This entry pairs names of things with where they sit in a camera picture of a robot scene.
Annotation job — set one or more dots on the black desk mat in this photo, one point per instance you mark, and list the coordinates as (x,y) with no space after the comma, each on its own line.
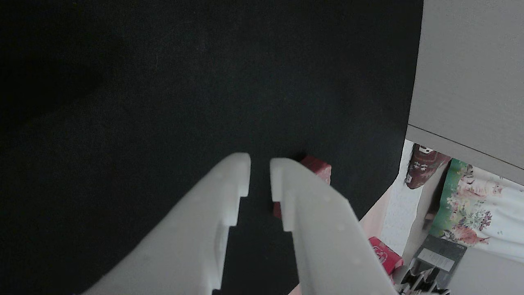
(163,82)

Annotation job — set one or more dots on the textured block toy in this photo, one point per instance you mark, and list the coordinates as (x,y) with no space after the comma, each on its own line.
(319,167)

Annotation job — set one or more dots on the dark red patterned fabric item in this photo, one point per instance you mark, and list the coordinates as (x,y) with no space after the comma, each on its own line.
(423,168)

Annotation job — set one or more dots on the printed paper bowl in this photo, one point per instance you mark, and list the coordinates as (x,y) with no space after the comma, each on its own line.
(382,254)

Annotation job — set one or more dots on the dark grey box with label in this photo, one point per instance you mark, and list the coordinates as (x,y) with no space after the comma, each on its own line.
(442,254)

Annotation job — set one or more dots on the floral patterned cloth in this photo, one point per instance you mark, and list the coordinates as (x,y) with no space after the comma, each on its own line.
(483,205)

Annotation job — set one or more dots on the grey cabinet panel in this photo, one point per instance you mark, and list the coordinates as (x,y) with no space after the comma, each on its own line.
(470,73)

